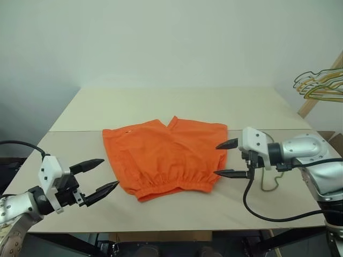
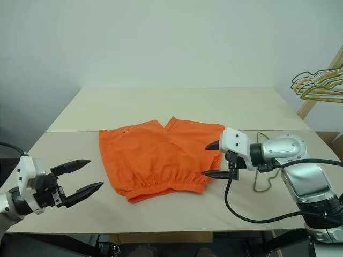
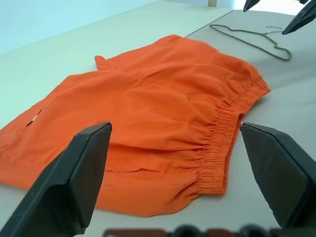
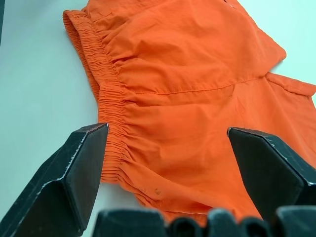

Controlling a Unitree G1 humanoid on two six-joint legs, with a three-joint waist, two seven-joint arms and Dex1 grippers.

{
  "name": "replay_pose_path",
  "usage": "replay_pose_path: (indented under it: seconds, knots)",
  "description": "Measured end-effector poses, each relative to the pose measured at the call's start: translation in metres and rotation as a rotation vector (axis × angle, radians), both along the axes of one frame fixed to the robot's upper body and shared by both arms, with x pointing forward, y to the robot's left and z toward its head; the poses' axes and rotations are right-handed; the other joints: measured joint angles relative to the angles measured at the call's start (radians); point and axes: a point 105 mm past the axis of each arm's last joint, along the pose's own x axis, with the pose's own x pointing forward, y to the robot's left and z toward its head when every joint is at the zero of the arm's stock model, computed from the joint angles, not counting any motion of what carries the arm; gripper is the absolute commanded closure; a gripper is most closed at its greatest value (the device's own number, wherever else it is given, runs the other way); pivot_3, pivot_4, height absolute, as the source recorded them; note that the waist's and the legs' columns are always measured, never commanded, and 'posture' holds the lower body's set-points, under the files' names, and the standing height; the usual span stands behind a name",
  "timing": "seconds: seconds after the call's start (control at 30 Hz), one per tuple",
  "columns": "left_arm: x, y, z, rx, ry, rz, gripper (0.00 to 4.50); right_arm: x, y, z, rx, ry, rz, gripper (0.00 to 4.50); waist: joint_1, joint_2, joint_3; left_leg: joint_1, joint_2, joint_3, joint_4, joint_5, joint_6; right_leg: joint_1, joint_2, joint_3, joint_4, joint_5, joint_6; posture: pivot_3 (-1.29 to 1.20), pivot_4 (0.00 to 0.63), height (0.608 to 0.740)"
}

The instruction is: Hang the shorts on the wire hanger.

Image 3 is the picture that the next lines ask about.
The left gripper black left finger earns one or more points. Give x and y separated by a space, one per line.
61 187

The orange t-shirt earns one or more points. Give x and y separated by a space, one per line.
148 111

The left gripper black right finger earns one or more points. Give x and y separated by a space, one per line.
284 172

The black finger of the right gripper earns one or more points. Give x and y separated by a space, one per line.
302 21
249 4

